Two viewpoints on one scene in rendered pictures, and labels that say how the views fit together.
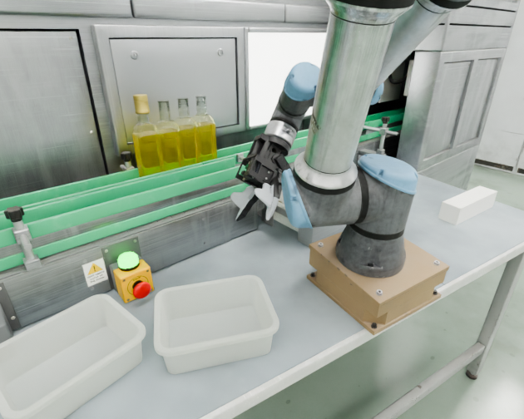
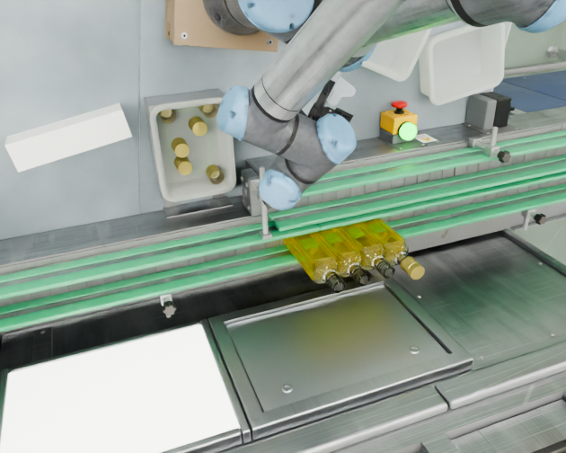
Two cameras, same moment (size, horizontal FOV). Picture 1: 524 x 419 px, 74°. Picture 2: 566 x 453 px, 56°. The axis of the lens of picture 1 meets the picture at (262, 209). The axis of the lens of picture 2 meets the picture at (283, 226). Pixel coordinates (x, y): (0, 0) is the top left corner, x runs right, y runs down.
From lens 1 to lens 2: 118 cm
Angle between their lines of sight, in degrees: 58
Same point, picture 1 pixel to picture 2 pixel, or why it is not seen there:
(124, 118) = (396, 300)
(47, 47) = (497, 344)
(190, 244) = not seen: hidden behind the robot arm
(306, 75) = (343, 130)
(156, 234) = (380, 152)
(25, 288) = (471, 133)
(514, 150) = not seen: outside the picture
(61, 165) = (433, 273)
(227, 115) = (248, 329)
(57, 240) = (461, 154)
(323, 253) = not seen: hidden behind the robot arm
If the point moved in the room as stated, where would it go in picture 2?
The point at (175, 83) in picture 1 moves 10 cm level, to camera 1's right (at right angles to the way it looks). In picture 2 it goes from (348, 340) to (314, 324)
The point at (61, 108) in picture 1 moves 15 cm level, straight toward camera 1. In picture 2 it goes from (457, 307) to (475, 253)
